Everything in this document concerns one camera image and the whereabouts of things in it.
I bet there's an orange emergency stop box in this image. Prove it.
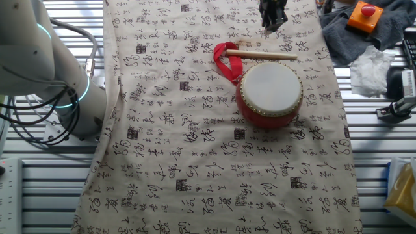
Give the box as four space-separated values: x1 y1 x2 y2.
346 1 384 34

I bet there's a red fabric strap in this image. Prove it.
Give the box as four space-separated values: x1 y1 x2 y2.
213 42 244 86

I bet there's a black cable bundle at base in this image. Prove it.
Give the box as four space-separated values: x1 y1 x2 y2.
0 86 82 146

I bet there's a yellow tissue pack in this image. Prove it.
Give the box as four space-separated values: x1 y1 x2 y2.
383 157 416 219

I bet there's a red drum with white head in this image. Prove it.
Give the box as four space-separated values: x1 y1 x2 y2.
235 61 304 130

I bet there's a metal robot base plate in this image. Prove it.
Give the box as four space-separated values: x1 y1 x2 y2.
42 113 101 144

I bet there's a grey cable with metal plug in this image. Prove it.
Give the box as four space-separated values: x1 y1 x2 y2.
50 18 99 79

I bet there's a black rounded device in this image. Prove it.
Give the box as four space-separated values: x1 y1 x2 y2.
385 66 404 101

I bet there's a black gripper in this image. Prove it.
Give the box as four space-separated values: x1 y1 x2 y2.
259 0 289 33

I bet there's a silver camera on small stand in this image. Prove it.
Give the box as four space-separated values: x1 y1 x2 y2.
376 69 416 124

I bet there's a white power strip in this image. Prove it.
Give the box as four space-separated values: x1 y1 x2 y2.
0 157 23 234

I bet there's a crumpled white tissue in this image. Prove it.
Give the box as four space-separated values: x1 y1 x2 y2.
349 45 397 98

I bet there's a dark grey towel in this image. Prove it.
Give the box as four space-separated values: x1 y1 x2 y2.
320 0 416 68

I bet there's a black keyboard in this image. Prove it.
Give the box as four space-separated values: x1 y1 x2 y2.
402 27 416 71

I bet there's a wooden drumstick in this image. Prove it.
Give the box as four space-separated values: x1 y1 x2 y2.
224 48 298 61

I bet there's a beige calligraphy print cloth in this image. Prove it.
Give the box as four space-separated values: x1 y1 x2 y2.
70 0 363 234

